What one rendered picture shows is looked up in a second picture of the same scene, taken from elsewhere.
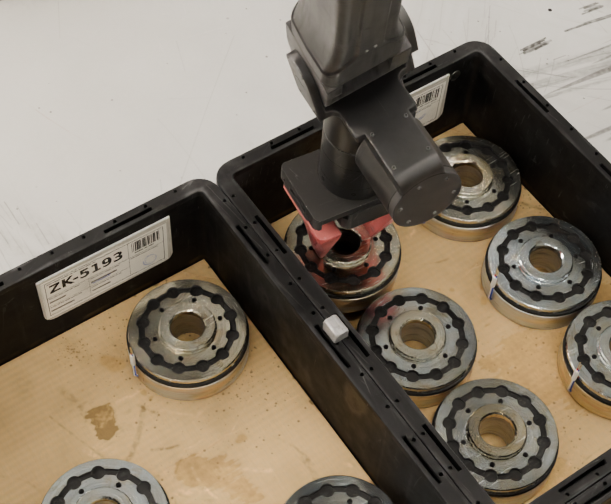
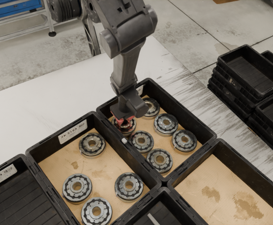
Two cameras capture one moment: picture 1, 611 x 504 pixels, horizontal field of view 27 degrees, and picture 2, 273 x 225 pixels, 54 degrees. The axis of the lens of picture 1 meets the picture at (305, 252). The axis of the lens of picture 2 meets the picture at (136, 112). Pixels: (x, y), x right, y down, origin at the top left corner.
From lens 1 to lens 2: 3 cm
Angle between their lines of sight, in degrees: 6
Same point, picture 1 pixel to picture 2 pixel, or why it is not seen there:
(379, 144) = (131, 101)
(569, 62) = (166, 80)
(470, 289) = (151, 129)
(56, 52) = (57, 85)
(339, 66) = (122, 85)
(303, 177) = (115, 109)
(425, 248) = (140, 122)
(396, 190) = (135, 110)
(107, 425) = (76, 166)
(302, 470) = (119, 171)
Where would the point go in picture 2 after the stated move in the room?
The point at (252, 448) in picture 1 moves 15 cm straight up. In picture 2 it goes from (108, 168) to (107, 148)
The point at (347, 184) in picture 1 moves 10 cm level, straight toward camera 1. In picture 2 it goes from (124, 110) to (124, 132)
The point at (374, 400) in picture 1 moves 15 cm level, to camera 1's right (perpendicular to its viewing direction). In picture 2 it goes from (134, 155) to (175, 154)
